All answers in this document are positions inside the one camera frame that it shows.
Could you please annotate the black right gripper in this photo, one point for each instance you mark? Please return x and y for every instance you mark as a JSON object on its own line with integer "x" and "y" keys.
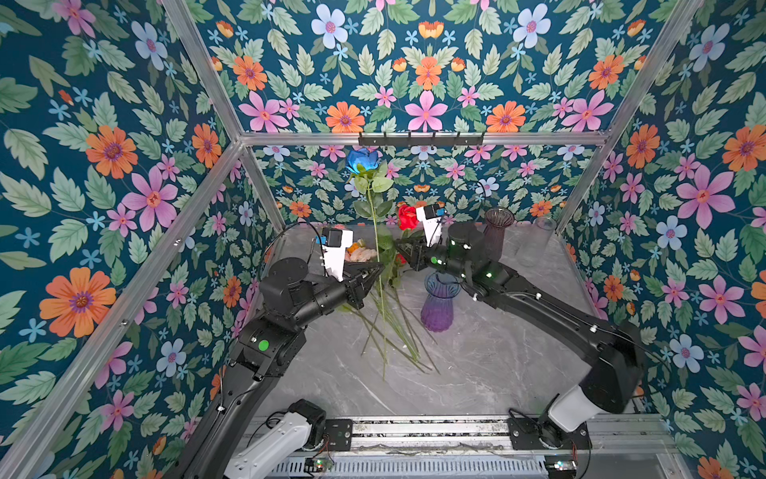
{"x": 419, "y": 251}

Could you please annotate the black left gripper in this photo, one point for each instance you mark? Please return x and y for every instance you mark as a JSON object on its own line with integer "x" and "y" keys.
{"x": 364, "y": 281}

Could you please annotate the red artificial rose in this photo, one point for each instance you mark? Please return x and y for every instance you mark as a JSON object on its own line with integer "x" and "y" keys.
{"x": 407, "y": 225}

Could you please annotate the purple blue glass vase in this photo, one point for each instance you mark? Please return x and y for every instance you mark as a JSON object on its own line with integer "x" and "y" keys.
{"x": 437, "y": 313}

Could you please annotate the blue artificial rose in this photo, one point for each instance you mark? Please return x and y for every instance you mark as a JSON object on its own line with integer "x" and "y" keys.
{"x": 368, "y": 174}

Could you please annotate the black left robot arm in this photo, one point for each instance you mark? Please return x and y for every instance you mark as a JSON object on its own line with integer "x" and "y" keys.
{"x": 293, "y": 298}

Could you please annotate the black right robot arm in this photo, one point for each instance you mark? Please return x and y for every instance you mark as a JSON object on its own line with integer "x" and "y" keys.
{"x": 617, "y": 359}

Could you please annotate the dark smoky glass vase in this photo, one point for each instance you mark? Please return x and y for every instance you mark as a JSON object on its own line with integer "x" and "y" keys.
{"x": 497, "y": 220}

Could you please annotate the clear glass vase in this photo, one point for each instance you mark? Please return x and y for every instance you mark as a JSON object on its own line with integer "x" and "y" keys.
{"x": 535, "y": 241}

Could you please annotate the cream pink peony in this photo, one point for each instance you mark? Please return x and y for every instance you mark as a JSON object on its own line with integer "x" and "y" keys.
{"x": 362, "y": 255}

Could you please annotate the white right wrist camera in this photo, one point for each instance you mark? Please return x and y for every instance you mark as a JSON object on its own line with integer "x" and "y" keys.
{"x": 431, "y": 219}

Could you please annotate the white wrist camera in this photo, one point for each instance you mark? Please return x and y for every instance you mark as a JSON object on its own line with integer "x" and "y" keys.
{"x": 335, "y": 243}
{"x": 431, "y": 219}

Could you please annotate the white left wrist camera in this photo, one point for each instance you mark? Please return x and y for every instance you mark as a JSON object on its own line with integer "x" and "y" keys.
{"x": 335, "y": 243}

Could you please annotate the black wall hook rack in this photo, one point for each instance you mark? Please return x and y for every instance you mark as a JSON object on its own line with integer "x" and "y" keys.
{"x": 410, "y": 139}

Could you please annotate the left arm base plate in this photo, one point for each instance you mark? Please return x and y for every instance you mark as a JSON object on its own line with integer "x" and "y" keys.
{"x": 330, "y": 434}

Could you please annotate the aluminium front rail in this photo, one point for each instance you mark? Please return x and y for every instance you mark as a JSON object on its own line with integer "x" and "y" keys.
{"x": 610, "y": 434}

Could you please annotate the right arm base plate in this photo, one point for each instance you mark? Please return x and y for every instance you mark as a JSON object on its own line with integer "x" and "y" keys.
{"x": 529, "y": 433}

